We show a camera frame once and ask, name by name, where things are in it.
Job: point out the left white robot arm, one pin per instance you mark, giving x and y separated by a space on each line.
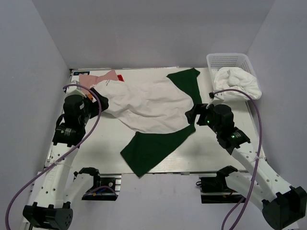
52 208

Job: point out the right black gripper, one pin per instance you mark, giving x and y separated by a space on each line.
198 109

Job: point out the folded pink t-shirt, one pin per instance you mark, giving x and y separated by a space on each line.
90 81

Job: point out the crumpled white t-shirt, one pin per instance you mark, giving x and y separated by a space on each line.
238 79

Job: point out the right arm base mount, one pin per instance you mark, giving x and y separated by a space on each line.
220 191

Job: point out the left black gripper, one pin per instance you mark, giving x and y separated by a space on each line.
94 105

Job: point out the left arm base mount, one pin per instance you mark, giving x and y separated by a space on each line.
108 191

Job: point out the white and green raglan t-shirt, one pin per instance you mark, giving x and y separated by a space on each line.
155 110

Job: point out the white plastic basket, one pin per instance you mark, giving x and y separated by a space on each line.
220 60

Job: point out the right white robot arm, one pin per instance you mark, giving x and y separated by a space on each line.
281 204

